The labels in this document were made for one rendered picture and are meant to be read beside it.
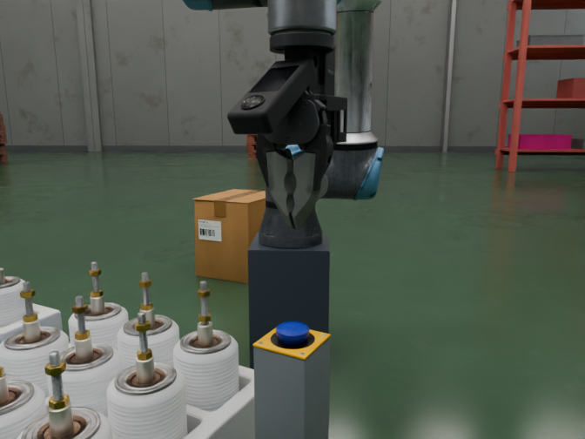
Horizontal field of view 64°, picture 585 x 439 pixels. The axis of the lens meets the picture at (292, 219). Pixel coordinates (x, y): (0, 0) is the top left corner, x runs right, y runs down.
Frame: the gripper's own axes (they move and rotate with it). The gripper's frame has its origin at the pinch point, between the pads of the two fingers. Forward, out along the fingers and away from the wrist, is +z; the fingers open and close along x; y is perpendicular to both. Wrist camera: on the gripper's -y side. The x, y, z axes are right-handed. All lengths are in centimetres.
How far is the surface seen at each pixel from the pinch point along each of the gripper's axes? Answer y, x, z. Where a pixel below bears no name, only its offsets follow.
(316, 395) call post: -0.4, -3.5, 20.9
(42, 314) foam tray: 9, 65, 28
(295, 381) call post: -3.5, -2.3, 17.9
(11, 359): -11.9, 39.0, 21.9
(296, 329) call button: -0.5, -0.8, 13.2
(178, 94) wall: 760, 710, -76
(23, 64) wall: 608, 1011, -140
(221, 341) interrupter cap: 5.4, 15.1, 20.9
